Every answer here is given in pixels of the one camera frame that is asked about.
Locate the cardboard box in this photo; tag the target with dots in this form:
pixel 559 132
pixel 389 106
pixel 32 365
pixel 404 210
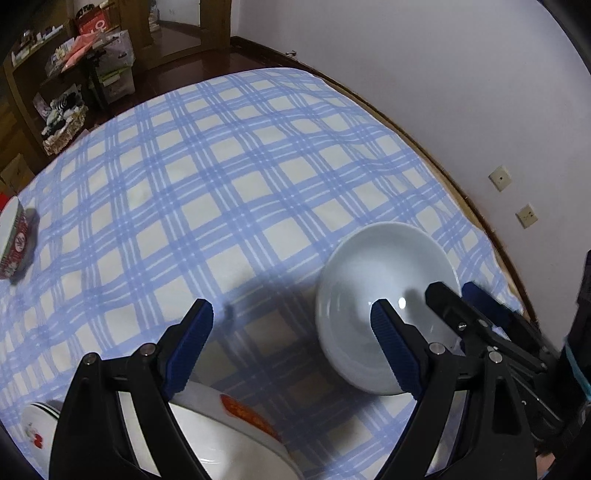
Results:
pixel 16 175

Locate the blue plaid tablecloth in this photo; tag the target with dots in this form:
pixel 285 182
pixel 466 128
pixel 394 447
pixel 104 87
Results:
pixel 184 184

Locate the pink packet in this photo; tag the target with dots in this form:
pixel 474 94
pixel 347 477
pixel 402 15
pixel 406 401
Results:
pixel 78 50

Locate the red box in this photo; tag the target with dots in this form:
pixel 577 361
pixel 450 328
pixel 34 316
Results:
pixel 94 21

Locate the red floral patterned bowl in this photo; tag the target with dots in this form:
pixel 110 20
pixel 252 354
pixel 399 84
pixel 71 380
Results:
pixel 14 240
pixel 221 443

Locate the wooden door frame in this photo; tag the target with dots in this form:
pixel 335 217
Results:
pixel 217 27

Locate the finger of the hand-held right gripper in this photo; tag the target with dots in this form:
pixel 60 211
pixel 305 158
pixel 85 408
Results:
pixel 485 302
pixel 452 309

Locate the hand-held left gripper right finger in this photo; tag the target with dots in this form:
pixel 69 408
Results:
pixel 397 346

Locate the clear plastic storage box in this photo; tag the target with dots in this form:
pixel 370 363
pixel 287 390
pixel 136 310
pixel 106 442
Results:
pixel 115 69

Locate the plain white bowl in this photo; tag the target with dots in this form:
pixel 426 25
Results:
pixel 369 267

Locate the small black side table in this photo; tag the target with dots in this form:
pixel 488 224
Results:
pixel 92 87

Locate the beige wall socket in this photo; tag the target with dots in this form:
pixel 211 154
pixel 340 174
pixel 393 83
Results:
pixel 500 177
pixel 527 215

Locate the wooden shelf unit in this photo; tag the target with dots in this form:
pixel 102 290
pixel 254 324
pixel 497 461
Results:
pixel 23 92

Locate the wicker basket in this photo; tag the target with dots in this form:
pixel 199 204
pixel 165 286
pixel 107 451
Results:
pixel 62 134

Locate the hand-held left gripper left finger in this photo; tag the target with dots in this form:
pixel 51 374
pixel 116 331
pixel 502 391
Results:
pixel 189 346

